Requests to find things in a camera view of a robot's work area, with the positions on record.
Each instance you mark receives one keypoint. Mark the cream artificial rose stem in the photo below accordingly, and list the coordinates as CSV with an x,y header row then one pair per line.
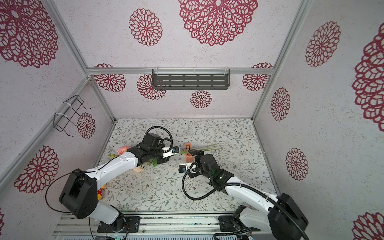
x,y
140,169

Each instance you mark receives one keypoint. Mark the black wire wall basket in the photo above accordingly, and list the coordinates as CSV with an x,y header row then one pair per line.
x,y
74,103

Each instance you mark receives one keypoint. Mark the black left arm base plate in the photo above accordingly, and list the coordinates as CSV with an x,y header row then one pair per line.
x,y
128,224

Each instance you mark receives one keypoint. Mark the pink artificial rose stem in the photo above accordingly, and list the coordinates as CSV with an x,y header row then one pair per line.
x,y
120,151

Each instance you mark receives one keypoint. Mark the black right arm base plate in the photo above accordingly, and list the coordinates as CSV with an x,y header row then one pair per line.
x,y
232,224

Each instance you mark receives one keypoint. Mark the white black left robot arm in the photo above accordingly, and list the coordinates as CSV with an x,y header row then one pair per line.
x,y
80,193

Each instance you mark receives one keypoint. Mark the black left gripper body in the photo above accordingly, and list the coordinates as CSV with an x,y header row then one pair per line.
x,y
158,154

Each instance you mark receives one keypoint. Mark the dark grey wall shelf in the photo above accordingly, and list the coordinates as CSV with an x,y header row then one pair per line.
x,y
191,79

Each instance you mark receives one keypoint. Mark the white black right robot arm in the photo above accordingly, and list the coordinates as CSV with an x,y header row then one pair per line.
x,y
279,216

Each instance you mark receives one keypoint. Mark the yellow plush toy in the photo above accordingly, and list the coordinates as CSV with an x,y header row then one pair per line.
x,y
100,192

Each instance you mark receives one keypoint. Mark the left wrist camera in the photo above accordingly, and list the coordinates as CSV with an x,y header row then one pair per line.
x,y
168,152

